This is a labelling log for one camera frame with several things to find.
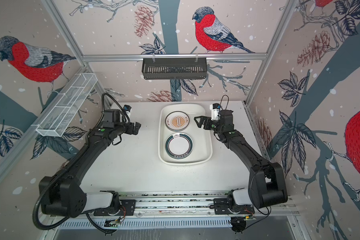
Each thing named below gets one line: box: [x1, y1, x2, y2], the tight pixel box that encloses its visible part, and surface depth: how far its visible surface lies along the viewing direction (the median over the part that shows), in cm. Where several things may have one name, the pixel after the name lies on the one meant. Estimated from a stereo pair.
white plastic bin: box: [158, 103, 213, 166], surface depth 98 cm
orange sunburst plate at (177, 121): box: [165, 111, 190, 132], surface depth 109 cm
